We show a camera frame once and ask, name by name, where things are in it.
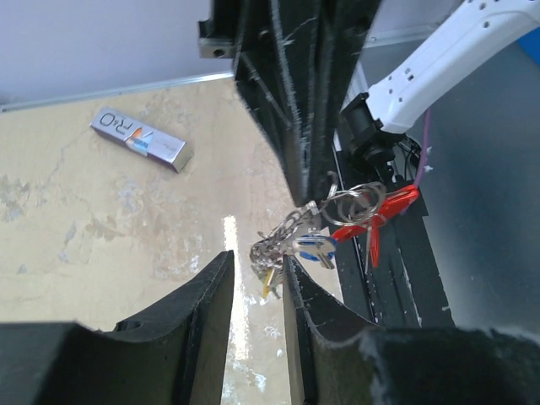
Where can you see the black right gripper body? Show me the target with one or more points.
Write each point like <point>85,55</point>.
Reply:
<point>217,33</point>

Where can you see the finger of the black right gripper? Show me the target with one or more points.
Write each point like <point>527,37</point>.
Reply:
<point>275,76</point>
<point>343,28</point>

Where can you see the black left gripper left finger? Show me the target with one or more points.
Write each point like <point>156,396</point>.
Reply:
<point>172,352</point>

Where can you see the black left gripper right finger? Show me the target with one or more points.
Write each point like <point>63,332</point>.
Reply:
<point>336,356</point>

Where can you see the key bunch with red carabiner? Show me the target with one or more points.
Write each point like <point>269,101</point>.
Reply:
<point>315,230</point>

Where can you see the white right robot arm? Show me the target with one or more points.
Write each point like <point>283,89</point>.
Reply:
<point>468,38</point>

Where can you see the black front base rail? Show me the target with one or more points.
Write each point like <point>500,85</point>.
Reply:
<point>405,289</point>

